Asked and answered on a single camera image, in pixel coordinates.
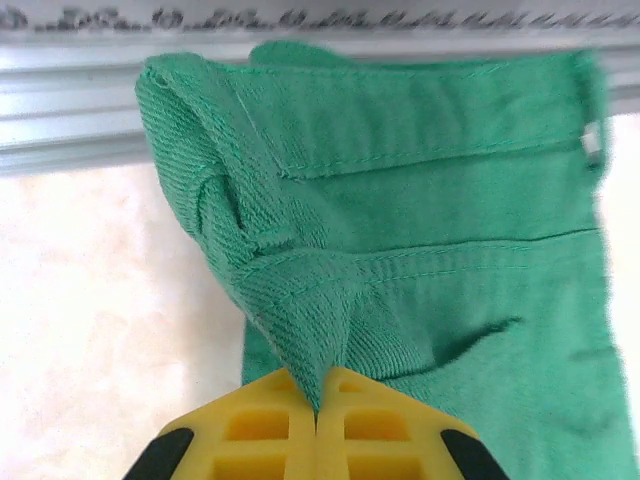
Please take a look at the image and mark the green cloth towel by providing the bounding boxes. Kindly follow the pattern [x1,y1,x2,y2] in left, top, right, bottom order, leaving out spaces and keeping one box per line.
[133,39,640,480]

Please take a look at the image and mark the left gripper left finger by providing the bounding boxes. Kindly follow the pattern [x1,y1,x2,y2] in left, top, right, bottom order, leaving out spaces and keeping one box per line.
[124,367,319,480]

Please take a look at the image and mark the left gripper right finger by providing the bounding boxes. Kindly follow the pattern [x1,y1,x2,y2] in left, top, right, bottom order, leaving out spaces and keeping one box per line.
[318,366,512,480]

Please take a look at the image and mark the aluminium side rail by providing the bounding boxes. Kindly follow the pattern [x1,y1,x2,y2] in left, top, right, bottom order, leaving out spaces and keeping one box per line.
[0,29,640,177]

